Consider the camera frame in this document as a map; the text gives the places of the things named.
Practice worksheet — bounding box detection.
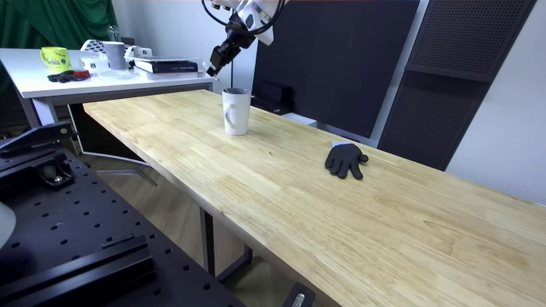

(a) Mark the white box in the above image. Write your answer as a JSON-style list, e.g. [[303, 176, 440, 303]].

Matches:
[[80, 55, 108, 74]]

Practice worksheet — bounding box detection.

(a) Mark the white mug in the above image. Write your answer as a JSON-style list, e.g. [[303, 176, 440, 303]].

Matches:
[[222, 87, 252, 136]]

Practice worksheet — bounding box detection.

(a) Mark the green curtain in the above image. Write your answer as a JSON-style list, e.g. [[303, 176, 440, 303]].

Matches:
[[0, 0, 119, 50]]

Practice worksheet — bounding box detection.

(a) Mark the grey cup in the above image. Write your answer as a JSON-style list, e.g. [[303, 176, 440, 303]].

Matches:
[[102, 41, 128, 70]]

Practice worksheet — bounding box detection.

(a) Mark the black rail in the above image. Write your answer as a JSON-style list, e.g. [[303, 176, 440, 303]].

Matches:
[[0, 234, 157, 307]]

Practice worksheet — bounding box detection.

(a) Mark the white book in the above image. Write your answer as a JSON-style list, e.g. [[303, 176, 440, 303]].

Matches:
[[134, 67, 206, 81]]

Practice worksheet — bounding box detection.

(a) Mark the yellow mug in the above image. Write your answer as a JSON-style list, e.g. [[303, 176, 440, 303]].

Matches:
[[40, 46, 73, 73]]

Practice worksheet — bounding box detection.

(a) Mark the checkerboard sheet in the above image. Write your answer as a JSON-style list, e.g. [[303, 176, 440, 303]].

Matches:
[[81, 39, 130, 55]]

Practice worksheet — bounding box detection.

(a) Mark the white table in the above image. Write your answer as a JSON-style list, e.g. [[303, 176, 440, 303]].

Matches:
[[0, 48, 216, 128]]

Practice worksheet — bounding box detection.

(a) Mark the black perforated panel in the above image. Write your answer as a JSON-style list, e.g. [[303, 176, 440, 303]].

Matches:
[[377, 0, 538, 171]]

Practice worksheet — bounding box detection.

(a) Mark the black wall panel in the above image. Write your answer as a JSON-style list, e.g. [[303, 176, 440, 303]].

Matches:
[[252, 0, 421, 139]]

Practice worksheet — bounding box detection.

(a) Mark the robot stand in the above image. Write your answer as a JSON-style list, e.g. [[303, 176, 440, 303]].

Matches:
[[0, 145, 248, 307]]

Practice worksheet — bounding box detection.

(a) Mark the black clamp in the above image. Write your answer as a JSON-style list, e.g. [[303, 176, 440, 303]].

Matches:
[[0, 121, 80, 189]]

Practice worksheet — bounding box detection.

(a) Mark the black glove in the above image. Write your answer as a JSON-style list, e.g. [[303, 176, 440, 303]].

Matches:
[[325, 143, 369, 180], [47, 70, 80, 83]]

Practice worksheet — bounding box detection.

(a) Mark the black box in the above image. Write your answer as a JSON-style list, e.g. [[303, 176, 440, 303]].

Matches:
[[250, 81, 295, 116]]

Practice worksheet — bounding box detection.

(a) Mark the black book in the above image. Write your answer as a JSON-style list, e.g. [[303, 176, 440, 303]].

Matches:
[[133, 60, 199, 74]]

